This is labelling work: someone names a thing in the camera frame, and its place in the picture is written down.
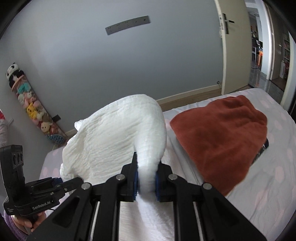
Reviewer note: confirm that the panda plush toy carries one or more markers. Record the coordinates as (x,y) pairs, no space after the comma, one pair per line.
(13,73)

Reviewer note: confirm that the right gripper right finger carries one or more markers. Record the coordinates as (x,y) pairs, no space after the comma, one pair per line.
(164,183)

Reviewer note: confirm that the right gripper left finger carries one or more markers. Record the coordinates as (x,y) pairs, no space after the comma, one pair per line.
(130,183)

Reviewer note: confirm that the rust orange fleece garment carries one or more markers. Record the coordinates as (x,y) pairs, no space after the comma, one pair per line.
(222,139)

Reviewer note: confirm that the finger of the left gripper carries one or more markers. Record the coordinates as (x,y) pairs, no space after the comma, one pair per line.
(70,185)
(55,181)

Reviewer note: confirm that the beige door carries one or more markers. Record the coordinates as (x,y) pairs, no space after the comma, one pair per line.
(236,41)

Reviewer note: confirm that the left hand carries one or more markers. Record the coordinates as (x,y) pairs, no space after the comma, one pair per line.
(25,225)

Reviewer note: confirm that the white muslin garment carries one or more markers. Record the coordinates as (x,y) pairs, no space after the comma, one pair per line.
(108,139)

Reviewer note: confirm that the hanging plush toy organizer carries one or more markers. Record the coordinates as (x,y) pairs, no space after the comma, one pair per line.
(36,111)

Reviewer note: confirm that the smartphone with lit screen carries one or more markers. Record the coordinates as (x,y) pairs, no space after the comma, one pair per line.
(264,147)

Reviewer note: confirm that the grey wall mounted strip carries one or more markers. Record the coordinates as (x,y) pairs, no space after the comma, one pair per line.
(127,24)

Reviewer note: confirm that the purple fuzzy robe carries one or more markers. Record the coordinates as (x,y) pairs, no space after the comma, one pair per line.
(18,233)

